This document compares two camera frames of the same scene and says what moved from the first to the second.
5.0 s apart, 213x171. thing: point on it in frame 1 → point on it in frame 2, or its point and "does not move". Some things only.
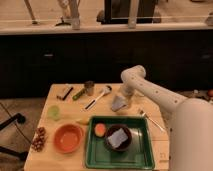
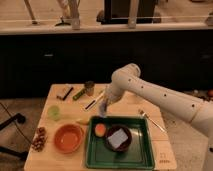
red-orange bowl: x=68 y=138 does not move
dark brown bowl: x=123 y=144 does not move
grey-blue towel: x=118 y=103 → x=102 y=108
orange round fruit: x=100 y=129 does not move
